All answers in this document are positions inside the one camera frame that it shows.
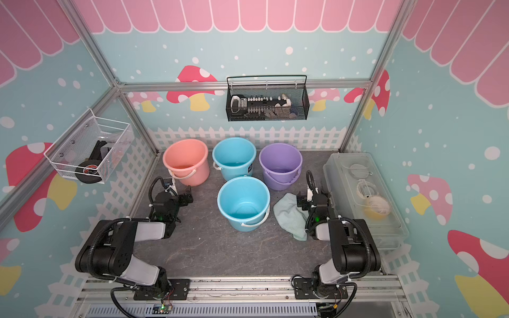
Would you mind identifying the light green cloth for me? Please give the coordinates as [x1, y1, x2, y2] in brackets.
[274, 193, 309, 241]

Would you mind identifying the teal bucket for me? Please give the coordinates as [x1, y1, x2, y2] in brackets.
[217, 176, 270, 232]
[212, 137, 257, 181]

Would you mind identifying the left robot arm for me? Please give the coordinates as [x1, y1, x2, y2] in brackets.
[75, 177, 194, 301]

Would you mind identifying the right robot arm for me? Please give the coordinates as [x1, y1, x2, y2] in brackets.
[291, 171, 381, 302]

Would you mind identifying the pink bucket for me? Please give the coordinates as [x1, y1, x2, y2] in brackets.
[163, 139, 210, 187]

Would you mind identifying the purple bucket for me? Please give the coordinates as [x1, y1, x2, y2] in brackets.
[258, 143, 303, 191]

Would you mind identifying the clear plastic storage box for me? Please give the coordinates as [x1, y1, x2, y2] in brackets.
[323, 153, 409, 250]

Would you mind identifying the black tape dispenser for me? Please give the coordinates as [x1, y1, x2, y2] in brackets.
[75, 140, 107, 184]

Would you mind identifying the white power strip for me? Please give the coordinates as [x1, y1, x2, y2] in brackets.
[227, 95, 292, 118]

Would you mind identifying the white wire wall basket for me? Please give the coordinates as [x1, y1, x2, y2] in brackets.
[44, 109, 135, 184]

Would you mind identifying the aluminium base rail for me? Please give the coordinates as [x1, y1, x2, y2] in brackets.
[70, 273, 414, 317]

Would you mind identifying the black wire wall basket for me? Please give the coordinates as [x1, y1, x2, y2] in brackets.
[225, 75, 310, 122]

